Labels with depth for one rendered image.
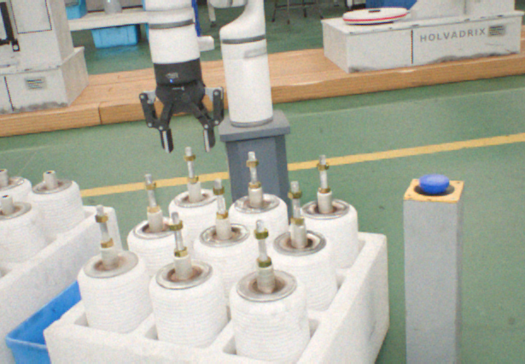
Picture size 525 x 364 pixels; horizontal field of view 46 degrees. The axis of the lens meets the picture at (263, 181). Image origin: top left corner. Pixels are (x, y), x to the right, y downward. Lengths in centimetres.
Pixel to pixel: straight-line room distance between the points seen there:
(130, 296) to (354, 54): 213
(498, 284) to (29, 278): 85
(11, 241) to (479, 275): 88
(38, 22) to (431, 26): 172
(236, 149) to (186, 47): 36
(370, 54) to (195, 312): 219
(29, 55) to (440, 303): 233
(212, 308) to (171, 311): 5
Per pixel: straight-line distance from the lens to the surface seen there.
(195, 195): 105
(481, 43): 302
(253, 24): 124
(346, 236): 94
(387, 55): 287
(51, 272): 115
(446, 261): 87
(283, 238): 87
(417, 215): 84
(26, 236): 115
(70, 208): 123
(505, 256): 137
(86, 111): 276
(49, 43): 288
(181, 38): 96
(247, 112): 126
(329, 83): 275
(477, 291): 124
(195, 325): 81
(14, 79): 288
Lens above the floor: 64
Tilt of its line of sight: 21 degrees down
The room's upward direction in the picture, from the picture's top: 6 degrees counter-clockwise
